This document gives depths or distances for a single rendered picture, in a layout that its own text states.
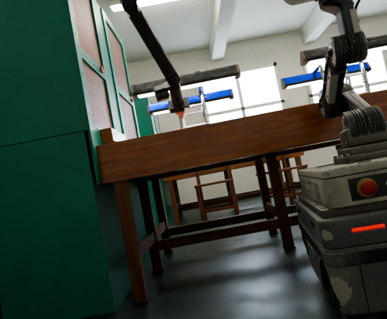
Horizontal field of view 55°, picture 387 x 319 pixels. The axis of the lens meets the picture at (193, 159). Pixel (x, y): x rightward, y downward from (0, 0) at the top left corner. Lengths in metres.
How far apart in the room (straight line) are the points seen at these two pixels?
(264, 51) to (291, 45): 0.53
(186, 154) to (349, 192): 0.86
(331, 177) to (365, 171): 0.09
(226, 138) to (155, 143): 0.33
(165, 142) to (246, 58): 5.85
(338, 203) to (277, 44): 6.70
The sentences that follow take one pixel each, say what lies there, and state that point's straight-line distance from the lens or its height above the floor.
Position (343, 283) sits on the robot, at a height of 0.17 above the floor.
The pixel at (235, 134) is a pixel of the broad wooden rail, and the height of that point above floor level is 0.69.
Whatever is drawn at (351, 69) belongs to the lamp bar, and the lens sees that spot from 2.87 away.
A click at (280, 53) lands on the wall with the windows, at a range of 7.64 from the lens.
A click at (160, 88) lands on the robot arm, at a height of 0.96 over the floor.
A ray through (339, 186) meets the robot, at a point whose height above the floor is 0.42.
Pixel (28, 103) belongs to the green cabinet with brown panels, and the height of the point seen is 1.02.
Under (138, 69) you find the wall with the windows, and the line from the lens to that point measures 7.43.
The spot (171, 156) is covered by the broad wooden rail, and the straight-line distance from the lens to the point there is 1.74.
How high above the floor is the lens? 0.51
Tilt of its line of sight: 3 degrees up
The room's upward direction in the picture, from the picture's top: 11 degrees counter-clockwise
